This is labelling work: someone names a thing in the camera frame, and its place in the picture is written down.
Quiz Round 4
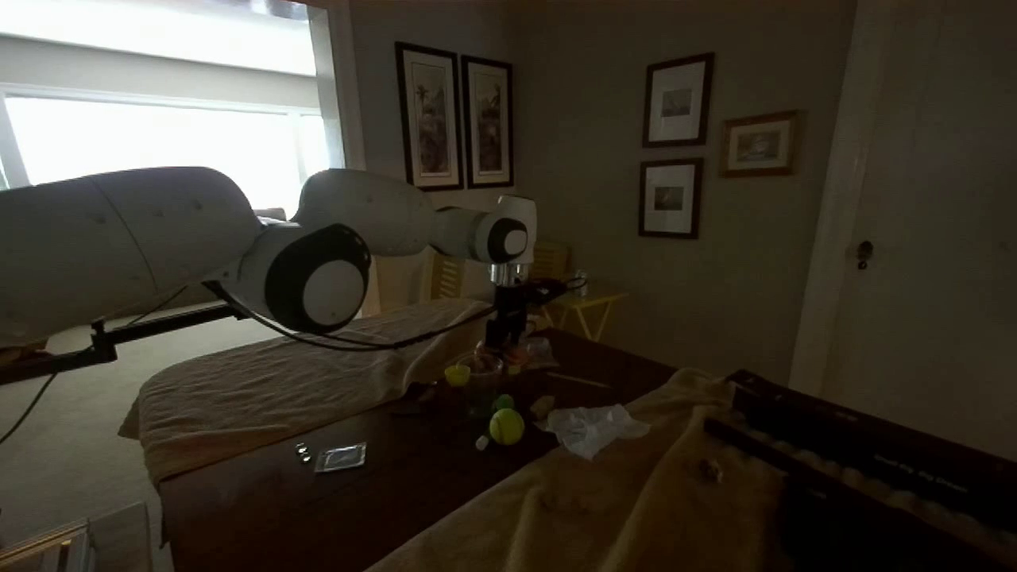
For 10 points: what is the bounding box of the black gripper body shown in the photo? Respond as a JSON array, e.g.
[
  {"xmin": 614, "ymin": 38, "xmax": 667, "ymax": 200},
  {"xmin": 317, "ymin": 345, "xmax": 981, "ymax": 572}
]
[{"xmin": 486, "ymin": 284, "xmax": 533, "ymax": 334}]

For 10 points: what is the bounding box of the crinkled clear wrapper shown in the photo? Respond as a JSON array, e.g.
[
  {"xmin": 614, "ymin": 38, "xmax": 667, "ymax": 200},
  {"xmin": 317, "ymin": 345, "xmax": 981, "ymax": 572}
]
[{"xmin": 525, "ymin": 334, "xmax": 564, "ymax": 374}]

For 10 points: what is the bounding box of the thin wooden stick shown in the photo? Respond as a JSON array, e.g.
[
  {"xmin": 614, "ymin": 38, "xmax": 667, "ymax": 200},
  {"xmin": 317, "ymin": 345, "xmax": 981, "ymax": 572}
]
[{"xmin": 547, "ymin": 365, "xmax": 617, "ymax": 389}]

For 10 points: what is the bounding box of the wooden chair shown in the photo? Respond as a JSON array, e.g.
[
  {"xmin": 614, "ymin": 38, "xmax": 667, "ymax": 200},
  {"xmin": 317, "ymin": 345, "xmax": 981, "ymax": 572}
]
[{"xmin": 426, "ymin": 255, "xmax": 472, "ymax": 306}]

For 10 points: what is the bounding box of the yellow folding stand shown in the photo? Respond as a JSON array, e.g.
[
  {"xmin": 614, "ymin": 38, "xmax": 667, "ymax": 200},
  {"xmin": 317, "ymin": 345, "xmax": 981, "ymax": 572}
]
[{"xmin": 533, "ymin": 276, "xmax": 630, "ymax": 344}]

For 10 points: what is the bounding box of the yellow-green tennis ball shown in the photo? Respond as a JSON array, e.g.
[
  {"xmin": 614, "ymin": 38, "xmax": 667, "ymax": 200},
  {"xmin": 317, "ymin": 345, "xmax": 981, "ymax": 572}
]
[{"xmin": 486, "ymin": 406, "xmax": 528, "ymax": 449}]

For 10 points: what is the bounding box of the clear plastic bag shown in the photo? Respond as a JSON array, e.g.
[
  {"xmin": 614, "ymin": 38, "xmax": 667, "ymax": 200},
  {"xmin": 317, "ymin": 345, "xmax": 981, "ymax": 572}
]
[{"xmin": 541, "ymin": 400, "xmax": 652, "ymax": 460}]

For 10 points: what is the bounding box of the white card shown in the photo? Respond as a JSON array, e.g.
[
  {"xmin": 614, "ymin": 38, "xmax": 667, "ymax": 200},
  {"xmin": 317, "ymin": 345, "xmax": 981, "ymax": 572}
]
[{"xmin": 311, "ymin": 439, "xmax": 372, "ymax": 476}]

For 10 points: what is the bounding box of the beige wrinkled cloth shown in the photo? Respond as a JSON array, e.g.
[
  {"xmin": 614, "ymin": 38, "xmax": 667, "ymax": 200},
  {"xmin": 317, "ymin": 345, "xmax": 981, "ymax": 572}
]
[{"xmin": 118, "ymin": 299, "xmax": 539, "ymax": 490}]

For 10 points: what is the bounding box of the black long box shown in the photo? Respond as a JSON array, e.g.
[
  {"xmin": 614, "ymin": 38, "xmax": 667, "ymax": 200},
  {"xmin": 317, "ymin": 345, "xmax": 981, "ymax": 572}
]
[{"xmin": 701, "ymin": 365, "xmax": 1017, "ymax": 572}]

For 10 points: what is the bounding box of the large bright window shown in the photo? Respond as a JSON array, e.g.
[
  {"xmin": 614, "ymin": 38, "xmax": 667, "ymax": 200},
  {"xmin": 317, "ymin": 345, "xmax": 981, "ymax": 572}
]
[{"xmin": 0, "ymin": 91, "xmax": 346, "ymax": 217}]

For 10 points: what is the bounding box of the white door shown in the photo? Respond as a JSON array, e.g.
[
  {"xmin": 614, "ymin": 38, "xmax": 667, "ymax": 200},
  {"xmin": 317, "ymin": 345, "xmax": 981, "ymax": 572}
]
[{"xmin": 788, "ymin": 0, "xmax": 1017, "ymax": 465}]

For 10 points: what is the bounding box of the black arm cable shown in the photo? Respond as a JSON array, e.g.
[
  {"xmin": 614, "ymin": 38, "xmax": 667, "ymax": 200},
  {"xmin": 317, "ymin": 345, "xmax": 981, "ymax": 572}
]
[{"xmin": 200, "ymin": 276, "xmax": 496, "ymax": 357}]

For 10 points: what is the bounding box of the tall black picture frame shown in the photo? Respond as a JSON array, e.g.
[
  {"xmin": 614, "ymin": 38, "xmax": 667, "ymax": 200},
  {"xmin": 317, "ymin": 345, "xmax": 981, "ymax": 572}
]
[
  {"xmin": 391, "ymin": 38, "xmax": 467, "ymax": 198},
  {"xmin": 458, "ymin": 53, "xmax": 520, "ymax": 191}
]

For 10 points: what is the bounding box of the small black picture frame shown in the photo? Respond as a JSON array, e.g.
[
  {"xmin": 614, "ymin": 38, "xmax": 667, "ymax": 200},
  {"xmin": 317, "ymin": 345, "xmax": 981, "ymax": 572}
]
[
  {"xmin": 640, "ymin": 51, "xmax": 719, "ymax": 150},
  {"xmin": 637, "ymin": 157, "xmax": 706, "ymax": 243}
]

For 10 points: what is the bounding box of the wooden picture frame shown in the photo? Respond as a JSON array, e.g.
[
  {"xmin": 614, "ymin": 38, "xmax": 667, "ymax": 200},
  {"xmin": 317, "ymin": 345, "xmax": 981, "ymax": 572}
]
[{"xmin": 719, "ymin": 109, "xmax": 803, "ymax": 180}]

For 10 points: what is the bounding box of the black camera stand boom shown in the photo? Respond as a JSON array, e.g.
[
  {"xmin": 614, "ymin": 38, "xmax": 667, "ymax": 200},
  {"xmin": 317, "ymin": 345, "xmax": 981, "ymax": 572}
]
[{"xmin": 0, "ymin": 299, "xmax": 252, "ymax": 391}]

